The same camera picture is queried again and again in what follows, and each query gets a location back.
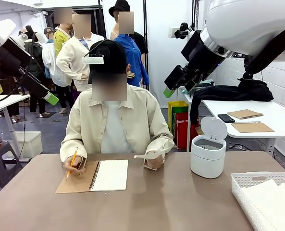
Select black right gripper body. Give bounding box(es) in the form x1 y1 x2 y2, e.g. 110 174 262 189
180 30 221 91

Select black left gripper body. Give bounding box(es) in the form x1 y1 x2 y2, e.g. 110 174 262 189
0 37 41 94

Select yellow pencil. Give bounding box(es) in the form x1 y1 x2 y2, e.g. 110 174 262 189
65 147 79 180

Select person's right forearm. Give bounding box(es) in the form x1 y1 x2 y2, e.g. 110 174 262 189
60 134 88 163

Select person's right hand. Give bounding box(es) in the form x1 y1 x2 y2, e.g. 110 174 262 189
63 155 87 176

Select person's left hand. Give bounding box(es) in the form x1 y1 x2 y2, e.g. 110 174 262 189
145 154 165 170

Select yellow green shopping bag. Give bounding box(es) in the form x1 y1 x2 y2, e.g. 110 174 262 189
168 101 189 137

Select teal cloth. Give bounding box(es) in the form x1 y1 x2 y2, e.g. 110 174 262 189
180 80 215 95

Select mannequin in white hoodie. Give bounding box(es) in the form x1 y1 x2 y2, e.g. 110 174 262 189
41 27 72 114

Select black tripod poles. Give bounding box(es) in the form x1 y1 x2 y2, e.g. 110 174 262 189
191 0 200 31

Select white desk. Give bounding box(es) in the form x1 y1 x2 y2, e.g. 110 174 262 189
0 94 31 162

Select mannequin in white cardigan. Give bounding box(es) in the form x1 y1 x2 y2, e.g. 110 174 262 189
56 14 106 92

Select mannequin in yellow jacket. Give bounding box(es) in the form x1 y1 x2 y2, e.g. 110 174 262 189
53 8 74 57

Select mannequin in blue shirt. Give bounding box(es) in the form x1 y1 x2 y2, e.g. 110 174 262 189
110 12 150 89

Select white storage box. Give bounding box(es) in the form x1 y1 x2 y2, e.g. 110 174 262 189
13 131 43 159

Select mannequin in black shirt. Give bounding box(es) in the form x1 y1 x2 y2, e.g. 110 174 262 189
110 16 149 55

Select red shopping bag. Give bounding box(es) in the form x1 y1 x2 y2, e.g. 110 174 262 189
174 112 201 150

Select person in beige shirt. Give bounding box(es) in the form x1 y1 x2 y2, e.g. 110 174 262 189
60 64 175 165

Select black stand pole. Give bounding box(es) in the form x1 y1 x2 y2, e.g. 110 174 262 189
143 0 150 94

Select black smartphone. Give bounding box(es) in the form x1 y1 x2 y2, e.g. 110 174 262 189
217 114 236 124

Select black baseball cap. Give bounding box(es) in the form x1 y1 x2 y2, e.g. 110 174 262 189
88 39 127 85

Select grey plastic stool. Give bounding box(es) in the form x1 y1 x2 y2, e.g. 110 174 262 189
0 141 23 187

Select brown closed notebook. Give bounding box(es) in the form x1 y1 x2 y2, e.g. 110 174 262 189
227 109 264 120

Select black bucket hat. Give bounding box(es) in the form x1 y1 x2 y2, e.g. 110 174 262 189
108 0 131 18

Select brown spiral notebook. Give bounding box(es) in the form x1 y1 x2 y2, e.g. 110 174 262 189
230 121 275 134

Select white desktop trash bin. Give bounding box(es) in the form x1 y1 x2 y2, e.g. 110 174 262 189
190 116 228 180

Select spiral notebook kraft cover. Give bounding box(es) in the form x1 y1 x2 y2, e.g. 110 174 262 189
55 159 129 194

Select white side table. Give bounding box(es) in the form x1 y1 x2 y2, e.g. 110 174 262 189
178 85 285 154

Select white plastic mesh basket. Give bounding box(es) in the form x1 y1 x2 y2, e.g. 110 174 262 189
230 171 285 231

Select white paper stack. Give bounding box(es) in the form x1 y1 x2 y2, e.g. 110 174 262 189
242 179 285 231

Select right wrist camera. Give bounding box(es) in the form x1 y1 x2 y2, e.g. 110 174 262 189
168 22 196 40

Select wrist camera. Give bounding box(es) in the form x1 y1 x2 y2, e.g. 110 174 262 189
168 22 196 40
18 25 47 45

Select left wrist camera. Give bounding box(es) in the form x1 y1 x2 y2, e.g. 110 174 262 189
18 25 47 45

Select thin black hanging cable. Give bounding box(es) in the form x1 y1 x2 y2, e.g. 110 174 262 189
12 96 27 169

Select white head-mounted camera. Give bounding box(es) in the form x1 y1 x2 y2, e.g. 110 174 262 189
81 54 105 65

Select black cable hose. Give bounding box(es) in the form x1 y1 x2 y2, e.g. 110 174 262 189
243 30 285 80

